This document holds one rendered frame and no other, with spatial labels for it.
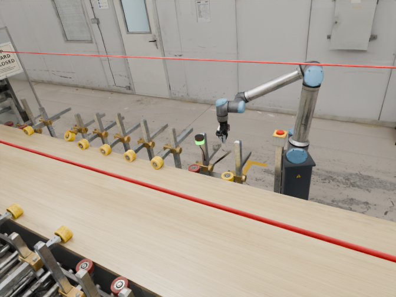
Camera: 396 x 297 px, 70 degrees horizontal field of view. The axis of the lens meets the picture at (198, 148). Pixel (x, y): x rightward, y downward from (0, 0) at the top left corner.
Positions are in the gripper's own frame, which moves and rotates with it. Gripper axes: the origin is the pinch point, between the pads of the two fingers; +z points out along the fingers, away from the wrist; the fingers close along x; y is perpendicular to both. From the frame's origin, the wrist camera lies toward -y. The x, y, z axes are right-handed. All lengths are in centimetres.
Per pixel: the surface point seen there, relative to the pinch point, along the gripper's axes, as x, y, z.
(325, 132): -62, 185, 83
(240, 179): -31, -40, 0
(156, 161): 23, -58, -15
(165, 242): -17, -108, -7
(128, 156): 48, -58, -13
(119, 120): 69, -39, -30
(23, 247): 37, -146, -20
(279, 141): -55, -41, -36
